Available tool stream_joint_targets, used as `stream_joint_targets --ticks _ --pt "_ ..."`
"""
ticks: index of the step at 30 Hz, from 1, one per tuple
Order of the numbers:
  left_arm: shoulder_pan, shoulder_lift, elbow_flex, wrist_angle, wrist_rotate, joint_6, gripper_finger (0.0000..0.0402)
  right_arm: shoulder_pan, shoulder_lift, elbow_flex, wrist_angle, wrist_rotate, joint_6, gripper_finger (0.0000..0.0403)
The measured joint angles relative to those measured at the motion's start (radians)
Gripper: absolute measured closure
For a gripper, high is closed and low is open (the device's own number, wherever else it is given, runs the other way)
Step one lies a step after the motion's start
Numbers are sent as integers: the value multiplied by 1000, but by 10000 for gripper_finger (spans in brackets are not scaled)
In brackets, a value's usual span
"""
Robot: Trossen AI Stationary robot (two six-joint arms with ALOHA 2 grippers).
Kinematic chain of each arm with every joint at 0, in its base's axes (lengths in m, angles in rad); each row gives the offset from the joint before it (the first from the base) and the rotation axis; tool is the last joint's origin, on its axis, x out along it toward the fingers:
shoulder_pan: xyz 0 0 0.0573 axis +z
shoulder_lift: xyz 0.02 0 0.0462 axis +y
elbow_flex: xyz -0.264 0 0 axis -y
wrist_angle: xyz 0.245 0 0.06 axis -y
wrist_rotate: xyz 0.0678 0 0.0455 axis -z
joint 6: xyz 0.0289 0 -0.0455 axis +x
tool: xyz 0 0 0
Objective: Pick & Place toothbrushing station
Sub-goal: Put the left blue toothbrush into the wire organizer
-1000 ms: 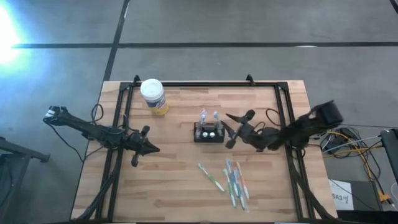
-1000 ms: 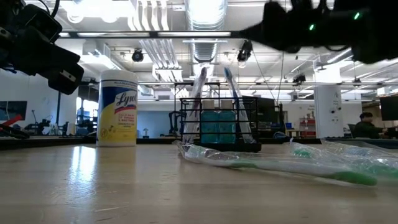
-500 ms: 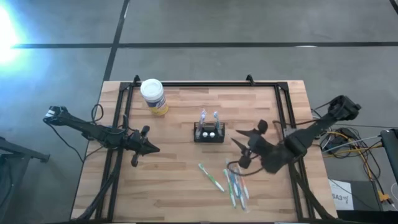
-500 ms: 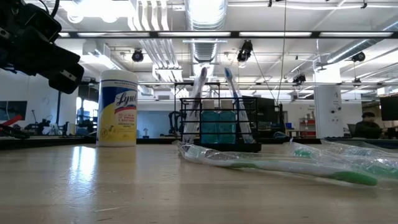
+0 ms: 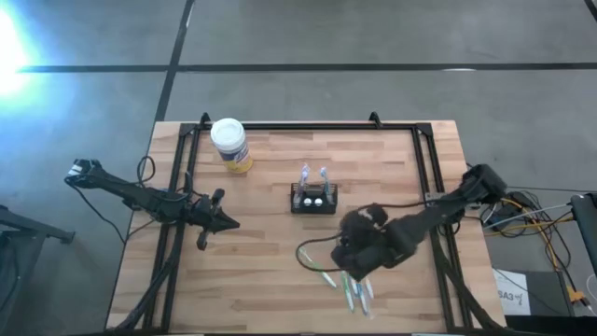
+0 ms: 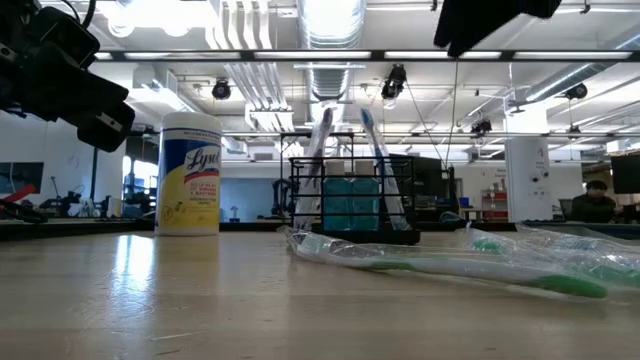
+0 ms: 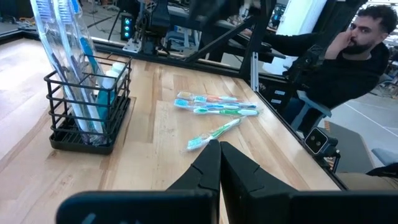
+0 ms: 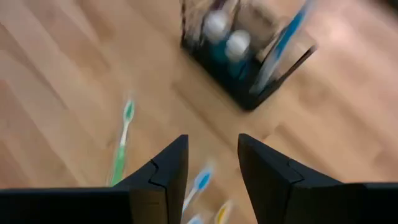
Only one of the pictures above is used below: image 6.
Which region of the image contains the black overhead frame beam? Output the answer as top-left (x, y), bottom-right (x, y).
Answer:
top-left (92, 48), bottom-right (640, 63)

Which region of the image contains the black ceiling spotlight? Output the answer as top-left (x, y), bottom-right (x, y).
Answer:
top-left (470, 118), bottom-right (494, 138)
top-left (565, 82), bottom-right (589, 102)
top-left (211, 79), bottom-right (233, 102)

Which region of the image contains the black computer monitor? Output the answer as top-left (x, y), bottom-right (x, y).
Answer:
top-left (610, 152), bottom-right (640, 195)

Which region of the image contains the silver ventilation duct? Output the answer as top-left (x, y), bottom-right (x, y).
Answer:
top-left (294, 0), bottom-right (369, 104)

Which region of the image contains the black overhead camera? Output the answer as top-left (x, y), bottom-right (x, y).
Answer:
top-left (380, 63), bottom-right (408, 101)

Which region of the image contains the small teal mouthwash bottle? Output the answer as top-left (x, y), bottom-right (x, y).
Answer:
top-left (322, 159), bottom-right (354, 232)
top-left (352, 159), bottom-right (381, 232)

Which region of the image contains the black aluminium table frame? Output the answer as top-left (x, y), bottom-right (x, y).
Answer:
top-left (0, 217), bottom-right (640, 242)

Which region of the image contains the red bar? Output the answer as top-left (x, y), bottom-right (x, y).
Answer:
top-left (0, 183), bottom-right (39, 205)

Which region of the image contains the Lysol disinfecting wipes canister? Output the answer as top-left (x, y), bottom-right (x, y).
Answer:
top-left (153, 111), bottom-right (224, 237)

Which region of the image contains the black wire caddy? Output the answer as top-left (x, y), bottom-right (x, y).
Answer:
top-left (285, 155), bottom-right (422, 247)

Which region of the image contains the green white toothbrush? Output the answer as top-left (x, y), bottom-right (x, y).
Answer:
top-left (279, 224), bottom-right (610, 301)
top-left (462, 222), bottom-right (640, 291)

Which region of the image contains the black cabinet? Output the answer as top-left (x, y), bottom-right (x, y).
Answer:
top-left (412, 155), bottom-right (459, 221)

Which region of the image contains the violet blue white toothbrush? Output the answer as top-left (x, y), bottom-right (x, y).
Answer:
top-left (358, 106), bottom-right (412, 232)

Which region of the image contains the person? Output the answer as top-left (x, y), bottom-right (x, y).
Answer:
top-left (569, 179), bottom-right (619, 225)

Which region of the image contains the white square column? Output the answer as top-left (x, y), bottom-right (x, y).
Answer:
top-left (504, 107), bottom-right (553, 223)

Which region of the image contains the red storage shelf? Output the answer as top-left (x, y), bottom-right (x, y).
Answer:
top-left (482, 188), bottom-right (507, 221)

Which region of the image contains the black wall screen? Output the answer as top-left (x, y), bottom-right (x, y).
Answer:
top-left (0, 161), bottom-right (45, 195)

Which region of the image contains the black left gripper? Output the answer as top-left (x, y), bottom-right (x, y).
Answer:
top-left (0, 44), bottom-right (136, 153)

